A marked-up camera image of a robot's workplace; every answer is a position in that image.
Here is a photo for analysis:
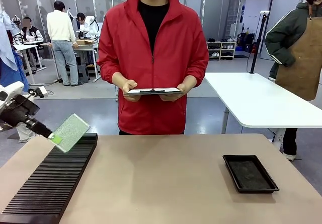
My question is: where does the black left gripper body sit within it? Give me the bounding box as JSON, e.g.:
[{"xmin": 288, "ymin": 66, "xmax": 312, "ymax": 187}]
[{"xmin": 0, "ymin": 96, "xmax": 40, "ymax": 128}]

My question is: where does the green perforated PCB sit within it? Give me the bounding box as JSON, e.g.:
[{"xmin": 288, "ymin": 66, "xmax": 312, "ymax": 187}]
[{"xmin": 51, "ymin": 113, "xmax": 91, "ymax": 154}]

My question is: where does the grey clipboard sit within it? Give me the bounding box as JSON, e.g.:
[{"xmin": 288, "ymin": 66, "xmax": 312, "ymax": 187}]
[{"xmin": 123, "ymin": 87, "xmax": 184, "ymax": 96}]

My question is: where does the red sleeved left forearm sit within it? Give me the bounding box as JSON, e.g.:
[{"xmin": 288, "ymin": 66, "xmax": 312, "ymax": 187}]
[{"xmin": 185, "ymin": 56, "xmax": 210, "ymax": 88}]

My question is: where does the red sleeved right forearm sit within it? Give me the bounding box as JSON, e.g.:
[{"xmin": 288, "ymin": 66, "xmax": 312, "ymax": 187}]
[{"xmin": 96, "ymin": 56, "xmax": 126, "ymax": 87}]

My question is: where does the black slotted PCB rack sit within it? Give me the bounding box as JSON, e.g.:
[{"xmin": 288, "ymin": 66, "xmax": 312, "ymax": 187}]
[{"xmin": 0, "ymin": 132, "xmax": 99, "ymax": 224}]

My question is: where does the person's right hand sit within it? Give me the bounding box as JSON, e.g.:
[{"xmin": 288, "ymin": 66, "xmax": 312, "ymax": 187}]
[{"xmin": 122, "ymin": 80, "xmax": 141, "ymax": 103}]

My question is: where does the person's left hand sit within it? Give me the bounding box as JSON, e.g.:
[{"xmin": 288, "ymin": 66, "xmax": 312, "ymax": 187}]
[{"xmin": 159, "ymin": 83, "xmax": 189, "ymax": 103}]

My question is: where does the person in blue shirt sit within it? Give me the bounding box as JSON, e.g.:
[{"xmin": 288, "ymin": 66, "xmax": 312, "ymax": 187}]
[{"xmin": 0, "ymin": 10, "xmax": 37, "ymax": 144}]

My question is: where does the white background desk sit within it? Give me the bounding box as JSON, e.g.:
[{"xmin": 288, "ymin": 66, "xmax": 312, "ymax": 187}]
[{"xmin": 13, "ymin": 43, "xmax": 47, "ymax": 87}]

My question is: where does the grey step stool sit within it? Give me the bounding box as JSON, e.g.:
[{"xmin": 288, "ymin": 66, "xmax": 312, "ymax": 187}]
[{"xmin": 76, "ymin": 63, "xmax": 91, "ymax": 84}]

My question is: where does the seated person in dark jacket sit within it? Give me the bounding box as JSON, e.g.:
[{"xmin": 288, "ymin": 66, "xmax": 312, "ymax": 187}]
[{"xmin": 20, "ymin": 17, "xmax": 44, "ymax": 44}]

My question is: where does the person in white sweater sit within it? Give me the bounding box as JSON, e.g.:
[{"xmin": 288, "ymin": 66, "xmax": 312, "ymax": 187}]
[{"xmin": 46, "ymin": 1, "xmax": 84, "ymax": 87}]

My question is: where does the background desk with box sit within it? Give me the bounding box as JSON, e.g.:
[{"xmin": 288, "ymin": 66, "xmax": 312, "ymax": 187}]
[{"xmin": 41, "ymin": 41, "xmax": 101, "ymax": 84}]

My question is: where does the flat cardboard box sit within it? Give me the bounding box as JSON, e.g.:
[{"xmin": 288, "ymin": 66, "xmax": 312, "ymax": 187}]
[{"xmin": 75, "ymin": 39, "xmax": 98, "ymax": 46}]

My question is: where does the person with glasses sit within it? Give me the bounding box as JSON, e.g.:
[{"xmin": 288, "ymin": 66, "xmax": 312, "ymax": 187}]
[{"xmin": 76, "ymin": 12, "xmax": 88, "ymax": 40}]

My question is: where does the person in red jacket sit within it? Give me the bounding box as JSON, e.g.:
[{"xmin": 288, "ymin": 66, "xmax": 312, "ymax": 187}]
[{"xmin": 96, "ymin": 0, "xmax": 210, "ymax": 136}]

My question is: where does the wooden shoe shelf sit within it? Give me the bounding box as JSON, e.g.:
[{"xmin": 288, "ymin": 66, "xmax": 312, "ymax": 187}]
[{"xmin": 206, "ymin": 40, "xmax": 237, "ymax": 61}]

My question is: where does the black shallow tray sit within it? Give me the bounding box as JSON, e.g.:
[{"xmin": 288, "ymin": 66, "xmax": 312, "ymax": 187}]
[{"xmin": 222, "ymin": 154, "xmax": 280, "ymax": 194}]

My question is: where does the large white table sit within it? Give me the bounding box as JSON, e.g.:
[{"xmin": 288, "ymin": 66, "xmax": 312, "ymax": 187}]
[{"xmin": 204, "ymin": 72, "xmax": 322, "ymax": 144}]

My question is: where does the black bags pile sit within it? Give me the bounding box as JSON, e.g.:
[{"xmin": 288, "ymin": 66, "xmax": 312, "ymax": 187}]
[{"xmin": 237, "ymin": 32, "xmax": 258, "ymax": 54}]

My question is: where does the person in brown apron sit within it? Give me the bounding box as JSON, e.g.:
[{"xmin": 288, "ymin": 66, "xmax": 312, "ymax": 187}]
[{"xmin": 264, "ymin": 0, "xmax": 322, "ymax": 162}]

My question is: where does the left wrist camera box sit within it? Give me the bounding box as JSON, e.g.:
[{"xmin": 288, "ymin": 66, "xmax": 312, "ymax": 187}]
[{"xmin": 27, "ymin": 87, "xmax": 49, "ymax": 99}]

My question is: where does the black floor cable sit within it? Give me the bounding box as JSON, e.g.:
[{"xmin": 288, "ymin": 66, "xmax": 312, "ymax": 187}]
[{"xmin": 37, "ymin": 79, "xmax": 64, "ymax": 97}]

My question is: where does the black camera pole stand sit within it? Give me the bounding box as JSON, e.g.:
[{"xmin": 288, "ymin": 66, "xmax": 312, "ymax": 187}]
[{"xmin": 249, "ymin": 10, "xmax": 270, "ymax": 74}]

